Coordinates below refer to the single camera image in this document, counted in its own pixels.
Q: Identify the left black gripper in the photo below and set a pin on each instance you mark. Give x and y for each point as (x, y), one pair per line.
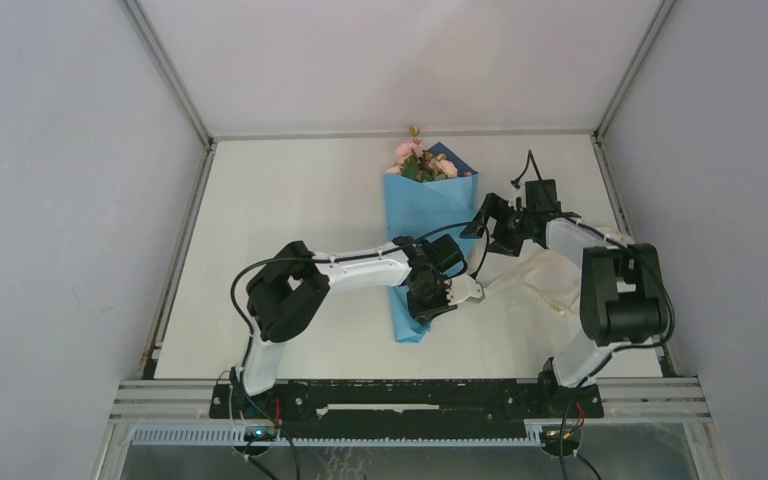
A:
(423, 314)

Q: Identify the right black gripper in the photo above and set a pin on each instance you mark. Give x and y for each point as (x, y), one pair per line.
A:
(498, 208)

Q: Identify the blue wrapping paper sheet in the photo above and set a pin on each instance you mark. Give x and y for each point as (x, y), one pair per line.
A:
(414, 208)

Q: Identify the pink rose stem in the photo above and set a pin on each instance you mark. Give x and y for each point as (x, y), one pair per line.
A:
(443, 168)
(394, 170)
(409, 156)

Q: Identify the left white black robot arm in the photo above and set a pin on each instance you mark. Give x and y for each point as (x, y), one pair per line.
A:
(289, 288)

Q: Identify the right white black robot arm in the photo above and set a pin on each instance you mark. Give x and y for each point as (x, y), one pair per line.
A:
(623, 302)

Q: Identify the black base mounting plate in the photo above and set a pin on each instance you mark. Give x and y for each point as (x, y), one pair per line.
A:
(366, 410)

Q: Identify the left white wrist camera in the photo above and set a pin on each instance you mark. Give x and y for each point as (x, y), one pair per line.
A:
(464, 288)

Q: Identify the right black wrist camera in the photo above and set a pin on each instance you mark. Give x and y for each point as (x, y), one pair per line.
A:
(541, 196)

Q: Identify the white slotted cable duct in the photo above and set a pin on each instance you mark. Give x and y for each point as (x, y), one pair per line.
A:
(217, 435)

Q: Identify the aluminium front frame rail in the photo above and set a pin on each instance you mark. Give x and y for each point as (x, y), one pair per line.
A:
(624, 401)

